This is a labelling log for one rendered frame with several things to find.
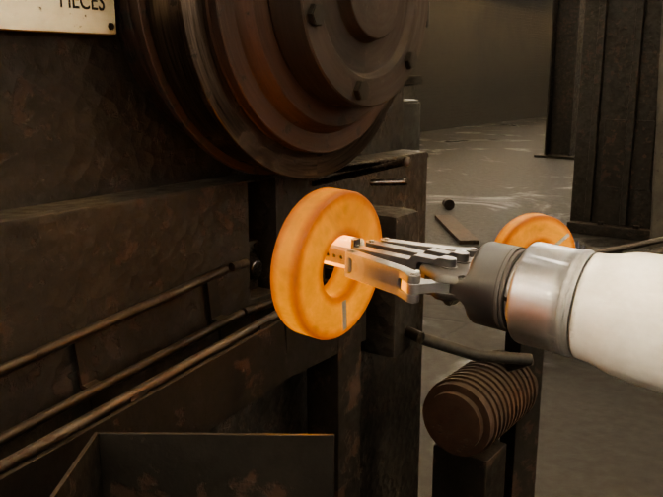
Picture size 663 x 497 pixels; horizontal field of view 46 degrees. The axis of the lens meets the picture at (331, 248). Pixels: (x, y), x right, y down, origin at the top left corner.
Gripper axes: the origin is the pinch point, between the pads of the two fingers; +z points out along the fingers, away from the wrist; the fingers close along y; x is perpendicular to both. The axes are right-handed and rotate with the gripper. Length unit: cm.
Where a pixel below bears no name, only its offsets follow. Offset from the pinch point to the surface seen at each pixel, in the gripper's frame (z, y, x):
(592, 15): 117, 433, 43
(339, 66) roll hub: 9.4, 13.5, 17.5
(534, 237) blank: 2, 62, -10
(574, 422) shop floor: 17, 152, -86
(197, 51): 18.0, -0.9, 18.7
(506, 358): 1, 52, -29
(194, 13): 18.2, -1.1, 22.6
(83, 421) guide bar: 16.3, -18.6, -17.4
